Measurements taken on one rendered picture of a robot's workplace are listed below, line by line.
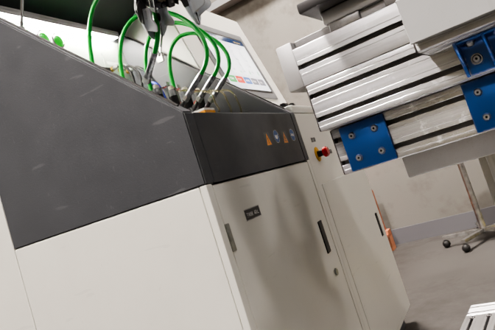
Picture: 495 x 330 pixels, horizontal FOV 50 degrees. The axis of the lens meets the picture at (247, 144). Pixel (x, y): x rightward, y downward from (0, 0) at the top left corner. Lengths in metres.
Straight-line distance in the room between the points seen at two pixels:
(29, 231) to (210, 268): 0.50
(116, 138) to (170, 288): 0.35
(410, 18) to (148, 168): 0.64
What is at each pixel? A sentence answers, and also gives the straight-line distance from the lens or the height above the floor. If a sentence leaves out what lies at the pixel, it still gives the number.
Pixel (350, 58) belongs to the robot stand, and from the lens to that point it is 0.97.
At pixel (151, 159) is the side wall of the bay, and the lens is 1.17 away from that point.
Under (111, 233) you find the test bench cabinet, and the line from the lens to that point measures 1.26.
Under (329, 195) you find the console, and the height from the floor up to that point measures 0.65.
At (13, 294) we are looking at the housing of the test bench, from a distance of 1.51.
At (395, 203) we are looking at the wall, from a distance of 4.37.
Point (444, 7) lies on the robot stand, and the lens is 0.82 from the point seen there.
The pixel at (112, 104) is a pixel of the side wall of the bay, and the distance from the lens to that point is 1.23.
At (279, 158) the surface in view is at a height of 0.81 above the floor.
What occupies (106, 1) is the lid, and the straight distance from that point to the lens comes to 1.95.
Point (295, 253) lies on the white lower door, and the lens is 1.43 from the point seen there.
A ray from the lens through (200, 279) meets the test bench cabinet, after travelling 1.15.
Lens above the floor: 0.75
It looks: 5 degrees up
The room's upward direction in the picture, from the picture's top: 18 degrees counter-clockwise
